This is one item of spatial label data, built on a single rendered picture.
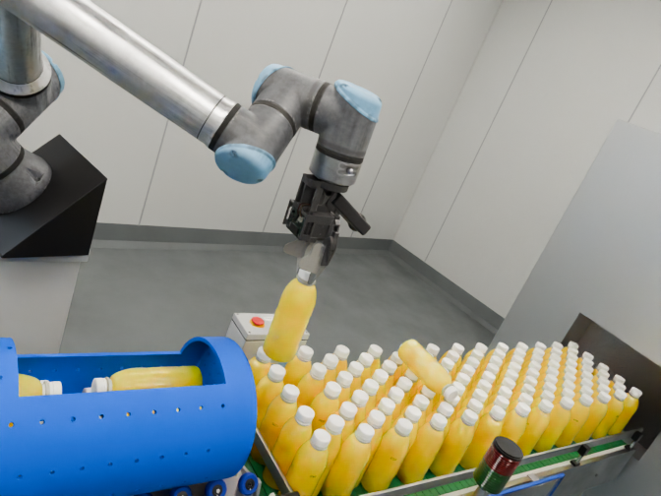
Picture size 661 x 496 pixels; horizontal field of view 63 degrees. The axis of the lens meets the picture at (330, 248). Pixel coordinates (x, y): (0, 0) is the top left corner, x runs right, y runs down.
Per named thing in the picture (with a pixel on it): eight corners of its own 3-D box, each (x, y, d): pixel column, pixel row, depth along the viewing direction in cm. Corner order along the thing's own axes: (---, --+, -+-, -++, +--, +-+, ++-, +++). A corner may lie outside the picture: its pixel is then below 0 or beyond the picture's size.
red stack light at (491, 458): (477, 455, 112) (486, 440, 110) (496, 451, 116) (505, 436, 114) (500, 479, 107) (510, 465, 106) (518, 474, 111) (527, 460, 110)
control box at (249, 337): (222, 341, 152) (234, 311, 148) (282, 341, 164) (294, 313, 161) (236, 364, 145) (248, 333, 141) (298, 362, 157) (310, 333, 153)
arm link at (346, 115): (340, 77, 99) (391, 95, 98) (320, 142, 104) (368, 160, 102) (326, 76, 91) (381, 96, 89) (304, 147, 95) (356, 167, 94)
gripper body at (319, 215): (280, 225, 104) (298, 167, 100) (317, 228, 110) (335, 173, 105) (298, 244, 99) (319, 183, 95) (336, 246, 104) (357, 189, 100)
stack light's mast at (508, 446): (453, 493, 115) (489, 437, 110) (472, 488, 119) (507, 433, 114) (474, 519, 111) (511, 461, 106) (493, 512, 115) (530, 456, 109)
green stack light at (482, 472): (466, 472, 113) (477, 455, 112) (485, 467, 117) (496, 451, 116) (488, 497, 109) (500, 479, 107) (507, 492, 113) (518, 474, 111)
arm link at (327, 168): (345, 150, 105) (373, 168, 98) (337, 173, 106) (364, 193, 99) (306, 143, 99) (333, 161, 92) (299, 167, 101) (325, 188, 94)
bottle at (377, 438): (362, 475, 139) (390, 419, 133) (355, 493, 133) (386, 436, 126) (337, 462, 140) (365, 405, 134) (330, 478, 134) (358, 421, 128)
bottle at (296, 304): (270, 363, 111) (300, 285, 104) (257, 342, 116) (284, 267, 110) (299, 362, 115) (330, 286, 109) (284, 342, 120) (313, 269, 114)
